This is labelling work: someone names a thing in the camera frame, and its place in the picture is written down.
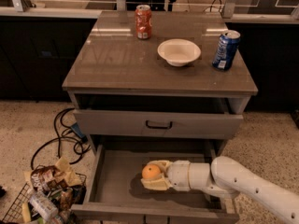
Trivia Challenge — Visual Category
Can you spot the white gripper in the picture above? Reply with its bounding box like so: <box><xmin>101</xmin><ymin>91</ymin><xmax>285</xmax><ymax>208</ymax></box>
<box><xmin>141</xmin><ymin>160</ymin><xmax>191</xmax><ymax>191</ymax></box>

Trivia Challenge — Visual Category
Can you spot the orange fruit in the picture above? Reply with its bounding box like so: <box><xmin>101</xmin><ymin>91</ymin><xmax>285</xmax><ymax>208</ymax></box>
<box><xmin>142</xmin><ymin>164</ymin><xmax>161</xmax><ymax>179</ymax></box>

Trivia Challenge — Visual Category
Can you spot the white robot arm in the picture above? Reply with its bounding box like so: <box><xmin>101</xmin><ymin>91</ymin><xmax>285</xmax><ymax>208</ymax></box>
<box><xmin>141</xmin><ymin>156</ymin><xmax>299</xmax><ymax>224</ymax></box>

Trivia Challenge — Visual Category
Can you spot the open middle drawer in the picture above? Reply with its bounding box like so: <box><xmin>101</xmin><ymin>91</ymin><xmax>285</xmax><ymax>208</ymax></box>
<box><xmin>72</xmin><ymin>138</ymin><xmax>239</xmax><ymax>224</ymax></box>

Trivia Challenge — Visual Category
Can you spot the grey drawer cabinet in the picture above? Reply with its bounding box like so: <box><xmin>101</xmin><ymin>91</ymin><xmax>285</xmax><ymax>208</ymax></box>
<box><xmin>62</xmin><ymin>10</ymin><xmax>259</xmax><ymax>224</ymax></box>

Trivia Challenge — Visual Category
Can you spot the blue power plug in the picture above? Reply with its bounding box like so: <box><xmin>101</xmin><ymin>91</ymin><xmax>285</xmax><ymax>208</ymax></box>
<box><xmin>70</xmin><ymin>123</ymin><xmax>87</xmax><ymax>143</ymax></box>

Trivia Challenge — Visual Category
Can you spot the clear plastic bottle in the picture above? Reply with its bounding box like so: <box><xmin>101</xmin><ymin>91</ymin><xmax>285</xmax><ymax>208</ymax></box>
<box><xmin>29</xmin><ymin>191</ymin><xmax>58</xmax><ymax>221</ymax></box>

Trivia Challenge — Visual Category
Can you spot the white bowl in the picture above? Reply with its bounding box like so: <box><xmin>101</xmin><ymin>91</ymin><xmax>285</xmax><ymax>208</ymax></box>
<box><xmin>157</xmin><ymin>39</ymin><xmax>202</xmax><ymax>67</ymax></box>

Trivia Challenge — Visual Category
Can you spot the brown snack bag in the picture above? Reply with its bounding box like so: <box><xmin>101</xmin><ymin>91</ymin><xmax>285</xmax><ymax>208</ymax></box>
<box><xmin>23</xmin><ymin>157</ymin><xmax>82</xmax><ymax>193</ymax></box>

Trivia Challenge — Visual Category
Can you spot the yellow item in basket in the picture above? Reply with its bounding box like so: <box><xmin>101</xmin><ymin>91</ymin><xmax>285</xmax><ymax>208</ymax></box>
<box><xmin>21</xmin><ymin>203</ymin><xmax>31</xmax><ymax>223</ymax></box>

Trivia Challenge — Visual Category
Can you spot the blue soda can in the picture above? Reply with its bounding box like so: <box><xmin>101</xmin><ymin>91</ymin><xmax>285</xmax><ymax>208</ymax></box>
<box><xmin>212</xmin><ymin>30</ymin><xmax>240</xmax><ymax>71</ymax></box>

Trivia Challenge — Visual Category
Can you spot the red soda can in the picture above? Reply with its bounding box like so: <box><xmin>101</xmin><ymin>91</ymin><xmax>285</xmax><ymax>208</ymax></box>
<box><xmin>135</xmin><ymin>5</ymin><xmax>152</xmax><ymax>39</ymax></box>

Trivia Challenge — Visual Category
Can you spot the black drawer handle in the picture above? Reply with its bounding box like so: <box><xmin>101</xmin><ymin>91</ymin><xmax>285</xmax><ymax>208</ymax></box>
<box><xmin>145</xmin><ymin>120</ymin><xmax>173</xmax><ymax>130</ymax></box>

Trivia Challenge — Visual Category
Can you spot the black floor cable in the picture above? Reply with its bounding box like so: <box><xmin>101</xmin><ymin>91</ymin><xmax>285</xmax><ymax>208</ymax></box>
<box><xmin>29</xmin><ymin>107</ymin><xmax>92</xmax><ymax>172</ymax></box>

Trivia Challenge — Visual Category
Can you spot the wire basket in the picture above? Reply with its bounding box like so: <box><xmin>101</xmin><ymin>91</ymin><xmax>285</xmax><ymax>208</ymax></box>
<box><xmin>1</xmin><ymin>165</ymin><xmax>86</xmax><ymax>224</ymax></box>

